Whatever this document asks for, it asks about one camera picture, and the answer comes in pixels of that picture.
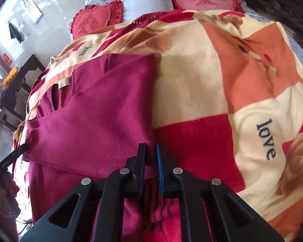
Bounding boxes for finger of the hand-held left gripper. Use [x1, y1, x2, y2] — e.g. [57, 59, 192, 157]
[0, 144, 30, 170]

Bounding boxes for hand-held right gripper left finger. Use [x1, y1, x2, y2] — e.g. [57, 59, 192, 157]
[20, 143, 148, 242]

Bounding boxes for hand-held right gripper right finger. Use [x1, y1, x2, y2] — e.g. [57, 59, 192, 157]
[155, 144, 284, 242]

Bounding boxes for maroon pants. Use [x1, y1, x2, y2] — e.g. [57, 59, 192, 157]
[21, 53, 167, 242]

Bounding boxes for person's left forearm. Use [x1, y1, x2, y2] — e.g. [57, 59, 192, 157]
[0, 202, 19, 242]

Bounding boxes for person's left hand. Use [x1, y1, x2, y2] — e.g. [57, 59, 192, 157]
[0, 172, 20, 207]

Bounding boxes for dark wooden table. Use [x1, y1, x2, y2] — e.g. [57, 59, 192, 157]
[0, 55, 46, 121]

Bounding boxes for orange basket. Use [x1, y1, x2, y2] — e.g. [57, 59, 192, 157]
[2, 67, 19, 89]

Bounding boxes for printed fleece blanket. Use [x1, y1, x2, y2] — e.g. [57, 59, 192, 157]
[13, 9, 303, 242]

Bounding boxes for dark hanging cloth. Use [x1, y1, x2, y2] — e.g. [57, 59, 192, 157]
[9, 21, 23, 44]

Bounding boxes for white pillow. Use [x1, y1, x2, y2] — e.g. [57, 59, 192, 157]
[119, 0, 173, 22]

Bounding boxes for dark carved wooden headboard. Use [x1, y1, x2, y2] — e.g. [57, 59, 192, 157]
[240, 0, 303, 63]

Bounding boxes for wall calendar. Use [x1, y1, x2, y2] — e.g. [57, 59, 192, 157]
[22, 0, 44, 24]

